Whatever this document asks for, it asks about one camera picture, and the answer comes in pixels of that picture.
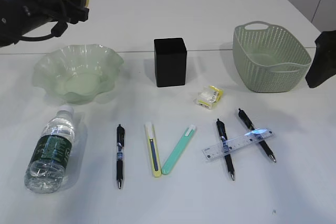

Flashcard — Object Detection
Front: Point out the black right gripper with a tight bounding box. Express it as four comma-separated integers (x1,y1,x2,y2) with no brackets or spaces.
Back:
305,30,336,88

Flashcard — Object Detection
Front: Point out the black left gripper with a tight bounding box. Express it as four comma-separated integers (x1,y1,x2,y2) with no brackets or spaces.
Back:
15,0,90,25

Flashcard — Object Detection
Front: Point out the clear plastic water bottle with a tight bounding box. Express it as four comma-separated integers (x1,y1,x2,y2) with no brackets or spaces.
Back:
24,105,75,194

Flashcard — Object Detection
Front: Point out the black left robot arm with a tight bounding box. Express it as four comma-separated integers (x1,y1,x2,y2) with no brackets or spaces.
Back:
1,0,89,47

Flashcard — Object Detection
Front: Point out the green plastic woven basket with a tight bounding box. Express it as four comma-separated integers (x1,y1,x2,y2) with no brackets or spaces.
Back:
233,23,312,93

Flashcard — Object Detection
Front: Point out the green wavy glass plate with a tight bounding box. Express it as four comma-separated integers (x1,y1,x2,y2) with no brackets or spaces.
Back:
32,44,124,104

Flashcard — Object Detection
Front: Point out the black pen right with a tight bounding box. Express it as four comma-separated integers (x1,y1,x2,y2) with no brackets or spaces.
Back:
238,108,277,163

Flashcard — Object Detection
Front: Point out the black pen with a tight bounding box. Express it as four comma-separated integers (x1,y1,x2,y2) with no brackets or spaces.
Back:
116,124,125,189
216,119,235,181
238,108,277,163

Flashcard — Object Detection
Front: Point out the black square pen holder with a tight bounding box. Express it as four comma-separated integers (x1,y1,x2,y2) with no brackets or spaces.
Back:
154,38,187,88

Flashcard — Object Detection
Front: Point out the clear plastic ruler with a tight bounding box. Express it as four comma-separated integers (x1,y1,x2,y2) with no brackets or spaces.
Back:
202,128,275,162

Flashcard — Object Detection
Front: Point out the black pen middle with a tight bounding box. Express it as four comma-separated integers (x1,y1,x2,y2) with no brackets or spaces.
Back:
216,119,235,181

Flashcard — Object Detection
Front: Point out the black pen left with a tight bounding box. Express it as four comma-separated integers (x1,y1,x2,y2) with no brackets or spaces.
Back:
116,124,125,189

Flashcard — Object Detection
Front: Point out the yellow utility knife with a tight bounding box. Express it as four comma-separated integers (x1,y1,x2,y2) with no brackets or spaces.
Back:
144,122,162,178

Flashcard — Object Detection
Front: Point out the mint green utility knife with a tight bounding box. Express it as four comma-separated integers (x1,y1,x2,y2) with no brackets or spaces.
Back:
161,124,196,175

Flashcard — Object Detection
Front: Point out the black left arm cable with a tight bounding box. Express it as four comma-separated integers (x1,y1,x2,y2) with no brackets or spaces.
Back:
13,0,69,42

